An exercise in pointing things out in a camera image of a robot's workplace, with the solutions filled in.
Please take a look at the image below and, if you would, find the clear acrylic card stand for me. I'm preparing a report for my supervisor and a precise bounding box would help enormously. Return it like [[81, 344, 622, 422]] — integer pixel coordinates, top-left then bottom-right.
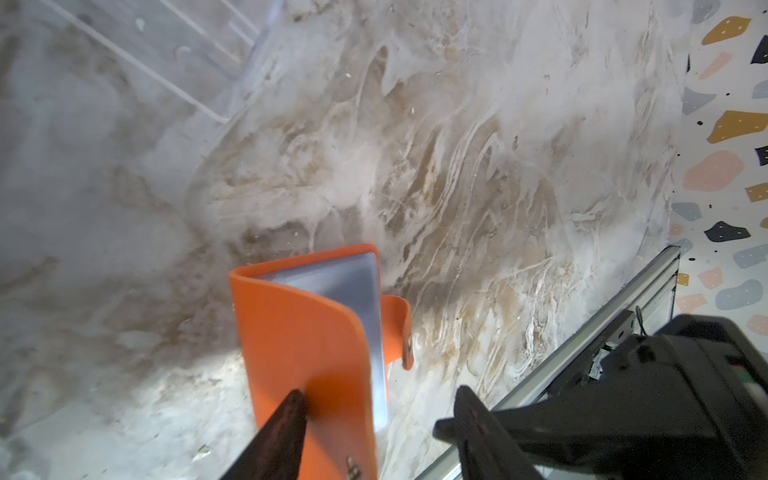
[[48, 0, 284, 123]]

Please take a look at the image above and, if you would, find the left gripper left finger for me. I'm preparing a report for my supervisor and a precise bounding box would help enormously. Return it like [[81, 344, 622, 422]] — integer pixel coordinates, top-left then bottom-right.
[[220, 390, 308, 480]]

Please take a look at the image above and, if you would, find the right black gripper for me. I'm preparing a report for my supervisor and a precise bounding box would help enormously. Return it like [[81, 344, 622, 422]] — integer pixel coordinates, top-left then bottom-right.
[[433, 315, 767, 479]]

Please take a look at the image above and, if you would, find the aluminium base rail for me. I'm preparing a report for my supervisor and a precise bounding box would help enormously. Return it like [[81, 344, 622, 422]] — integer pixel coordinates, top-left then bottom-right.
[[413, 244, 682, 480]]

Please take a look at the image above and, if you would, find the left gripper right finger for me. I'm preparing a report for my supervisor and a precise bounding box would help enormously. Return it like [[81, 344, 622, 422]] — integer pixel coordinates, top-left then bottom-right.
[[453, 386, 542, 480]]

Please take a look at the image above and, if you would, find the orange card holder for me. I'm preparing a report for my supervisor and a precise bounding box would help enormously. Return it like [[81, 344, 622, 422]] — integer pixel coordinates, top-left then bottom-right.
[[229, 244, 414, 479]]

